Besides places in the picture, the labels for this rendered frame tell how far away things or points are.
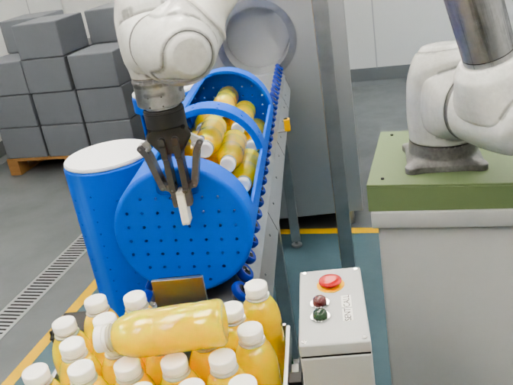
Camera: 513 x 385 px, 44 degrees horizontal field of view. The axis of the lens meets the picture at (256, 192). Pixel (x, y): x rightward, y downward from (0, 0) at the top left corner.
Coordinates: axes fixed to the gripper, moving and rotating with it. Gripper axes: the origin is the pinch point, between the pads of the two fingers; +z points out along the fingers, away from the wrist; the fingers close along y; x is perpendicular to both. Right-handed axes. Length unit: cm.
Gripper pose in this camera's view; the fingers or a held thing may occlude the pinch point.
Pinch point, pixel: (184, 205)
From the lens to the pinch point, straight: 125.0
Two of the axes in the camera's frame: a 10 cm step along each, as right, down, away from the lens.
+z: 1.5, 9.1, 3.9
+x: 0.7, -4.0, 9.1
